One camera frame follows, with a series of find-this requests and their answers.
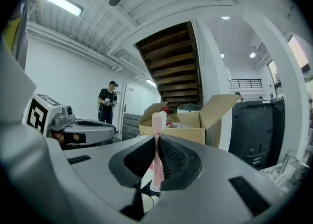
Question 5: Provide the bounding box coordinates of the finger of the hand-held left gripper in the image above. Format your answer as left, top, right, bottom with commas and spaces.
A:
62, 118, 116, 147

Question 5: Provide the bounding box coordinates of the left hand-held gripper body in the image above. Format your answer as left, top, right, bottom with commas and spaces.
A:
22, 93, 77, 137

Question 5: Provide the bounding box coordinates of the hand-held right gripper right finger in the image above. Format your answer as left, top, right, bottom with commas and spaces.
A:
143, 134, 286, 224

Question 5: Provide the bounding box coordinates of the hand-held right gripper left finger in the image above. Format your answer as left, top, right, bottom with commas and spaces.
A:
0, 120, 157, 224

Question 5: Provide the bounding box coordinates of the pink toothbrush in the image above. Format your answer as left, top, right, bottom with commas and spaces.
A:
148, 111, 168, 193

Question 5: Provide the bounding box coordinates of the white cup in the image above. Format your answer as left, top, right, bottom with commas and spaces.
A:
142, 193, 160, 214

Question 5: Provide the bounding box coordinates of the person's left hand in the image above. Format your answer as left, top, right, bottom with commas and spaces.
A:
51, 131, 87, 149

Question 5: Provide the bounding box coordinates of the grey cabinet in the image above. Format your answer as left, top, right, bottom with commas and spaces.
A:
121, 112, 143, 141

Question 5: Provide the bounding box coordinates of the white door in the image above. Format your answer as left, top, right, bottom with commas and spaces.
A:
121, 80, 139, 134

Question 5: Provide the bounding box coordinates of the open cardboard box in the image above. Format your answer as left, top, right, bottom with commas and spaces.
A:
138, 93, 241, 146

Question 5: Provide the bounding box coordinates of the clear plastic bag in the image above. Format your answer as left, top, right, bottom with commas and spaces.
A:
166, 121, 192, 129

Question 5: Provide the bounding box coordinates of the large black machine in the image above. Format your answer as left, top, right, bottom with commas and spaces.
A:
228, 97, 286, 170

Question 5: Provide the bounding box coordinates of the person's yellow shirt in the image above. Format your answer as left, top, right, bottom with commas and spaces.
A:
1, 19, 25, 53

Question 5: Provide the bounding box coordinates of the white pot with dark lid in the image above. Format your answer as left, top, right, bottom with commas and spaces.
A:
176, 103, 203, 114

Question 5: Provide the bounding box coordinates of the brown wooden staircase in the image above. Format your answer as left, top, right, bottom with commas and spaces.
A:
134, 21, 204, 108

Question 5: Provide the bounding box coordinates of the black metal railing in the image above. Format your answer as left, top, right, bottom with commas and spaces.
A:
228, 78, 263, 90

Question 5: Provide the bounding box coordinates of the window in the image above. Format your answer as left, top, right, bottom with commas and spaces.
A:
267, 59, 285, 98

